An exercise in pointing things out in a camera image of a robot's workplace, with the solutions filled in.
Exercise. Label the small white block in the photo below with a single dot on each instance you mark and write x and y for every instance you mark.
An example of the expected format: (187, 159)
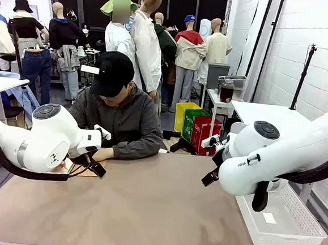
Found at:
(163, 150)

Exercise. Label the white desk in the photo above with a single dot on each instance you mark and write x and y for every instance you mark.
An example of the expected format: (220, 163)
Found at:
(2, 84)

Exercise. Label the tall mannequin long white shirt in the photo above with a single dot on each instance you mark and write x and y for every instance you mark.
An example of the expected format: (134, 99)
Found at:
(147, 50)

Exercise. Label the mannequin black top jeans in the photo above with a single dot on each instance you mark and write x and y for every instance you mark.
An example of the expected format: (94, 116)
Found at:
(26, 28)

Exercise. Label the black tripod pole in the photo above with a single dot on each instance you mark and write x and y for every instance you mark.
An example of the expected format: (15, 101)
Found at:
(302, 79)

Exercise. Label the large white table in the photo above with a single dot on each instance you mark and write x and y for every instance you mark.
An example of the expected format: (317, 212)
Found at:
(267, 113)

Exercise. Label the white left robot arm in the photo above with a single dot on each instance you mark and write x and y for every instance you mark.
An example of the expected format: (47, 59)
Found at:
(46, 136)

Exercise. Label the person's left forearm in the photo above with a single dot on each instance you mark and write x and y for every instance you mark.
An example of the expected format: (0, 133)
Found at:
(136, 151)

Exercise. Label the steel tray stack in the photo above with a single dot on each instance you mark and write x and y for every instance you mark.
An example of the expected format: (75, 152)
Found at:
(238, 78)

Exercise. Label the glass jar brown liquid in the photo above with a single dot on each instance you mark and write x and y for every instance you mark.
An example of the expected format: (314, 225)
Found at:
(226, 93)

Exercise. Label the thin black stand pole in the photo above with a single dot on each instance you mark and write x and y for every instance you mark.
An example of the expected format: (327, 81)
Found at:
(16, 48)

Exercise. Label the mannequin cream shirt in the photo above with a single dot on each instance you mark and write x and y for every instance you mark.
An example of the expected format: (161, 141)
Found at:
(218, 50)

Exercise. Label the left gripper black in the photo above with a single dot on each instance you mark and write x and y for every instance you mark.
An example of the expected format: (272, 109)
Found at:
(83, 157)

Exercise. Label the black bucket hat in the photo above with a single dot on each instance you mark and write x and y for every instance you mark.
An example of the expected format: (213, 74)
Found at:
(22, 3)

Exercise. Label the mannequin red beige jacket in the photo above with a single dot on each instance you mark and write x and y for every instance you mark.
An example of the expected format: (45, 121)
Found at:
(189, 53)

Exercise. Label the white perforated plastic basket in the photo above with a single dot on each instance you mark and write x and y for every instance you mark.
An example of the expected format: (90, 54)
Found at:
(285, 240)

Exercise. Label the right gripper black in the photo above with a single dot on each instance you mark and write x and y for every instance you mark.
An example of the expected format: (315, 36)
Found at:
(220, 158)

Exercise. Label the green bag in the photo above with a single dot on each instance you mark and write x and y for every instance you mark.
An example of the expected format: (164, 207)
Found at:
(188, 124)

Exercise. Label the mannequin short white shirt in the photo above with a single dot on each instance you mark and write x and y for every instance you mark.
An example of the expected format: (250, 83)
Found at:
(119, 39)

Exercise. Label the mannequin black sweater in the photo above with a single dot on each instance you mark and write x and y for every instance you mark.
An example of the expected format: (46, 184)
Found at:
(63, 32)

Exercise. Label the blue cloth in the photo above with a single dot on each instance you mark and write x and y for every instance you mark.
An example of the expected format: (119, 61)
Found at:
(26, 97)

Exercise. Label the black metal stand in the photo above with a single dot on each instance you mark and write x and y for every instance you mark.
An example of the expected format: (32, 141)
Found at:
(170, 135)

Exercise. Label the person's left hand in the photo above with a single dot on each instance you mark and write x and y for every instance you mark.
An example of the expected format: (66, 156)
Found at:
(104, 154)

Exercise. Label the spiral notebook kraft cover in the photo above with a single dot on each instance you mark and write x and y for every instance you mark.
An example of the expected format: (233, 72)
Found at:
(87, 173)

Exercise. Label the person's right hand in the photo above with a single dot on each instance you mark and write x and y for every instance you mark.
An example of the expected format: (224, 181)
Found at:
(63, 164)

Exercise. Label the small cap-mounted camera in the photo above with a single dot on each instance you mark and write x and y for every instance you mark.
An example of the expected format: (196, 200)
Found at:
(90, 69)

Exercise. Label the yellow bag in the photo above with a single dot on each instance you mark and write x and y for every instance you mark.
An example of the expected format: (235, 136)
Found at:
(180, 115)

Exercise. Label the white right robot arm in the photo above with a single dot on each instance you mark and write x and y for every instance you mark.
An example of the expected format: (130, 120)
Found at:
(292, 149)

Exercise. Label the masked person in black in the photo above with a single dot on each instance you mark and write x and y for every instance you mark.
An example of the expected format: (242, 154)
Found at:
(85, 29)

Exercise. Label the coloured crates on floor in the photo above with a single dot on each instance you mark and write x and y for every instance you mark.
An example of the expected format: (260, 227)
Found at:
(205, 137)

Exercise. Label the mannequin dark green hoodie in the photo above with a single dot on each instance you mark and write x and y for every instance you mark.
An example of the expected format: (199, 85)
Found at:
(167, 43)

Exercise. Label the black wall pipe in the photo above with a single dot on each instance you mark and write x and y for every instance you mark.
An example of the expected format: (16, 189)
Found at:
(261, 50)
(275, 23)

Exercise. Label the person in grey jacket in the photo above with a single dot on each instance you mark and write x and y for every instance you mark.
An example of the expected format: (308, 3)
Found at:
(135, 120)

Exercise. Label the grey box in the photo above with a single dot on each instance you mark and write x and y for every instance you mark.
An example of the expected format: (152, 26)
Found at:
(217, 75)

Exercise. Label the black baseball cap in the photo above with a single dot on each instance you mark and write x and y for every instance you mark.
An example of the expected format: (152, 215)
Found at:
(114, 73)

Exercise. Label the small white side table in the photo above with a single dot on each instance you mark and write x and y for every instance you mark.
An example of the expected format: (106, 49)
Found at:
(211, 96)

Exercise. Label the blue cap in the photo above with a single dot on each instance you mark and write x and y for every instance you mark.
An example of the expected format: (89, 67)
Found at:
(190, 18)

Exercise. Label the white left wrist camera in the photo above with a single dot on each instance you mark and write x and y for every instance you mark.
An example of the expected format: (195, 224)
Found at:
(102, 132)

